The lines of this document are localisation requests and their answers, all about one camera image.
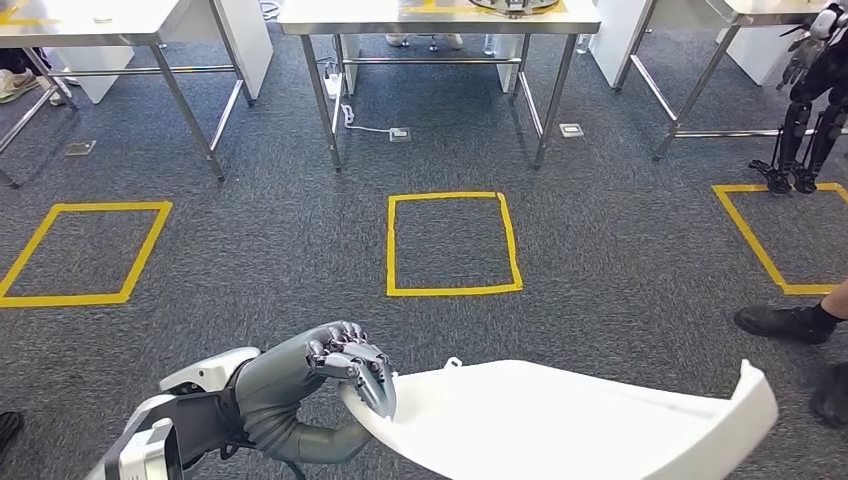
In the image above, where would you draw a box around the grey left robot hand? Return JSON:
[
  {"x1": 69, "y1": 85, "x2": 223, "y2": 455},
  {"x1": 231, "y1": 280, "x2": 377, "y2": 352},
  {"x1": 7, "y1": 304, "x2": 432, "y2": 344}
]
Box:
[{"x1": 231, "y1": 321, "x2": 399, "y2": 465}]

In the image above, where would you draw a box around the white curved body panel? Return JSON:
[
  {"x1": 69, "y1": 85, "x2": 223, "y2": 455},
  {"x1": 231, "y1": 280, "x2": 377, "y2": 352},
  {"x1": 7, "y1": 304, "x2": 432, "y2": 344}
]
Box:
[{"x1": 339, "y1": 357, "x2": 780, "y2": 480}]

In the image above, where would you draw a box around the stainless steel workbench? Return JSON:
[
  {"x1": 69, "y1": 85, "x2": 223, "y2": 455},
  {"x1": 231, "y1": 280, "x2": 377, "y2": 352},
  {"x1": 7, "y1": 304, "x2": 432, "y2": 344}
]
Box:
[
  {"x1": 0, "y1": 0, "x2": 256, "y2": 190},
  {"x1": 276, "y1": 0, "x2": 603, "y2": 174},
  {"x1": 612, "y1": 0, "x2": 848, "y2": 164}
]

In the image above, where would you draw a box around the yellow tape marking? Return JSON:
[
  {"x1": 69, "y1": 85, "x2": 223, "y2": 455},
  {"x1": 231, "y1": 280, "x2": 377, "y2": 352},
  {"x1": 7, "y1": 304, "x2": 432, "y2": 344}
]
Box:
[{"x1": 404, "y1": 0, "x2": 570, "y2": 15}]

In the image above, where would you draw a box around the grey wheel hub cap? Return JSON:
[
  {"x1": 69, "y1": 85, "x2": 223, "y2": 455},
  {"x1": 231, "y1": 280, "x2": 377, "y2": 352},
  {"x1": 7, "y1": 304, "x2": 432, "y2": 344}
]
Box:
[{"x1": 468, "y1": 0, "x2": 561, "y2": 18}]

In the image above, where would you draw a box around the black white humanoid robot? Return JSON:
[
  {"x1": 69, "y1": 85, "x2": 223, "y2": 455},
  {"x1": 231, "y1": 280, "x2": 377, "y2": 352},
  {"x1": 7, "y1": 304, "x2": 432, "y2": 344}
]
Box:
[{"x1": 748, "y1": 0, "x2": 848, "y2": 197}]

